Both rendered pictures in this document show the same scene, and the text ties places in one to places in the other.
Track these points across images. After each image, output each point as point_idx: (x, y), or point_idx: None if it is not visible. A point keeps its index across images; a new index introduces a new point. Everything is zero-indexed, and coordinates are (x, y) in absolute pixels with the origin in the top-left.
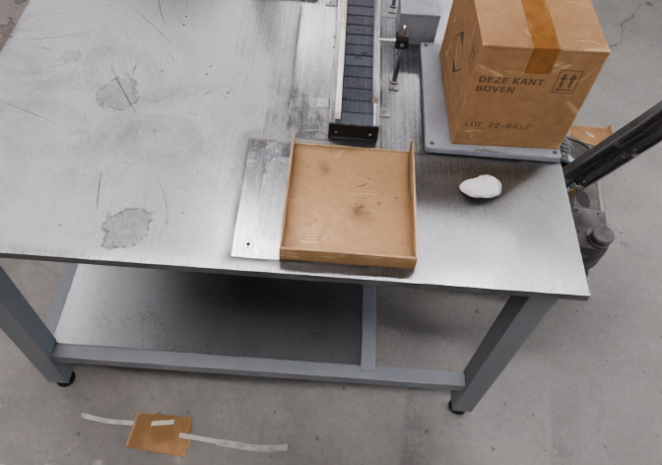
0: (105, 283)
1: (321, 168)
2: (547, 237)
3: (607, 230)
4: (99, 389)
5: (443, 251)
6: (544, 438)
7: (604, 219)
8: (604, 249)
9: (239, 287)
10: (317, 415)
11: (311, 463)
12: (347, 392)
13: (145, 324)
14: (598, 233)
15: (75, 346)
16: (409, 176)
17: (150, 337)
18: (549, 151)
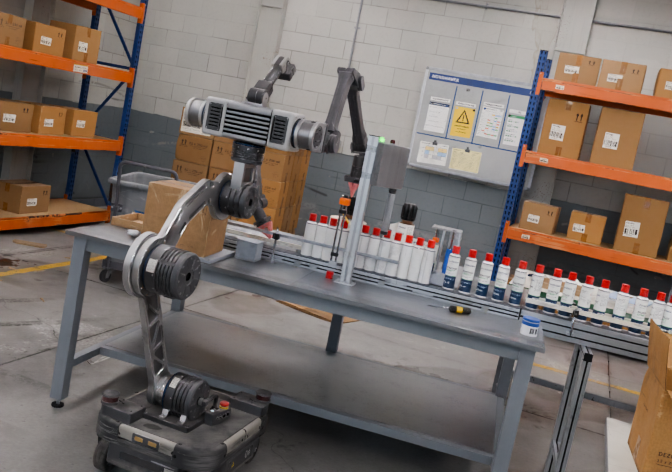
0: (201, 322)
1: None
2: (98, 234)
3: (112, 394)
4: None
5: (112, 227)
6: (6, 419)
7: (124, 411)
8: (102, 415)
9: (175, 338)
10: (95, 376)
11: (72, 369)
12: (99, 385)
13: (172, 322)
14: (112, 390)
15: (172, 313)
16: None
17: (164, 321)
18: None
